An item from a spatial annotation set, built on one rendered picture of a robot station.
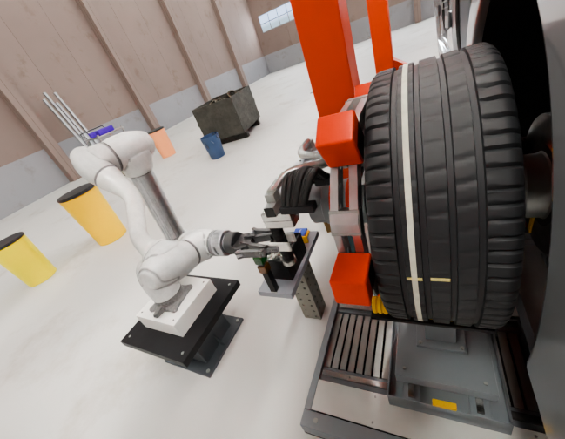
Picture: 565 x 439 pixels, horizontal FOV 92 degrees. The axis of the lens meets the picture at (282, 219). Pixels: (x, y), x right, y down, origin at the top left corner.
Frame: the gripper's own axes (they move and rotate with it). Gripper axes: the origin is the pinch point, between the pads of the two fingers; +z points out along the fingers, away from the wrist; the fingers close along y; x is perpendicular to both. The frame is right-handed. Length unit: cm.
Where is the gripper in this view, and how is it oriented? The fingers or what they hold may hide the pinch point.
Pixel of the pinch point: (282, 242)
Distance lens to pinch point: 82.5
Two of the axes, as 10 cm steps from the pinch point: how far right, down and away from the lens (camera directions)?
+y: -3.5, 6.0, -7.2
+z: 8.8, -0.5, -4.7
